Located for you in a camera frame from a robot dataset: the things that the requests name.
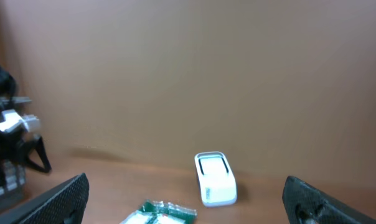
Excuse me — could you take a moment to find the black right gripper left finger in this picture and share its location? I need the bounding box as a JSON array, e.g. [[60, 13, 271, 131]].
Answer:
[[0, 173, 90, 224]]

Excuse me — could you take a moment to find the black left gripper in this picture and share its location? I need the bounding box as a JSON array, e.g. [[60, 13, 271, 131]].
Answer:
[[0, 96, 52, 186]]

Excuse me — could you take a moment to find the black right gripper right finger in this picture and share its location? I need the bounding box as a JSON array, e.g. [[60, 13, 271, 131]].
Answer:
[[282, 175, 376, 224]]

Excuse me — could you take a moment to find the green 3M gloves package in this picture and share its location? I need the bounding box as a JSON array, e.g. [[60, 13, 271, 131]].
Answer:
[[120, 200, 197, 224]]

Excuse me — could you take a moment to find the white barcode scanner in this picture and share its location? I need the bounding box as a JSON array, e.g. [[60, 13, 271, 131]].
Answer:
[[194, 151, 237, 207]]

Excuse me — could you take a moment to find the grey plastic shopping basket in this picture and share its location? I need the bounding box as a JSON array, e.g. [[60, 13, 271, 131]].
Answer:
[[0, 161, 26, 213]]

